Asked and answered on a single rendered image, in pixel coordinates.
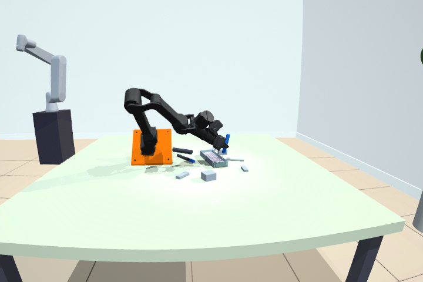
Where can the keyboard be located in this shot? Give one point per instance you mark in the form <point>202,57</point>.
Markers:
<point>213,158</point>

